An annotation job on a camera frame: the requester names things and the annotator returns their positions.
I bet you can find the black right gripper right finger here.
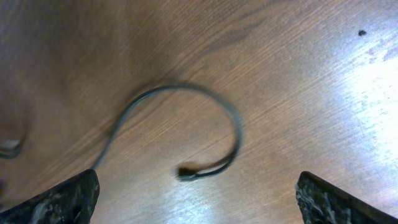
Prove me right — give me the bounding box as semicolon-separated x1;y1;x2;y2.
295;171;397;224

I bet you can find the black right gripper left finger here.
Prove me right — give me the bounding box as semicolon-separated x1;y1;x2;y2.
1;169;100;224

